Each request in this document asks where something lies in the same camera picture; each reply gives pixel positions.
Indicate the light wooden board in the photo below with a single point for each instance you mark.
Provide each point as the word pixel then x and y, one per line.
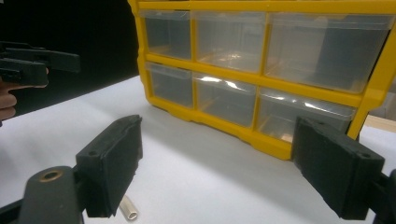
pixel 381 123

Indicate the clear plastic drawer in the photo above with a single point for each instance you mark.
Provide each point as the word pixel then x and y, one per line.
pixel 327 53
pixel 225 99
pixel 171 85
pixel 168 34
pixel 280 115
pixel 230 40

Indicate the silver hexagonal metal tube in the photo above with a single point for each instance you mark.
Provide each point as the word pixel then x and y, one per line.
pixel 129 211

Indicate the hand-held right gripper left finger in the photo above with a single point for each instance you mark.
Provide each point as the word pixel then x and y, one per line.
pixel 109 168

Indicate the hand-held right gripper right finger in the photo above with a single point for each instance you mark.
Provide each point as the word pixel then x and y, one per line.
pixel 336 168

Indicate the yellow plastic drawer cabinet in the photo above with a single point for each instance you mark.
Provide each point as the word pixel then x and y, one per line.
pixel 372 85

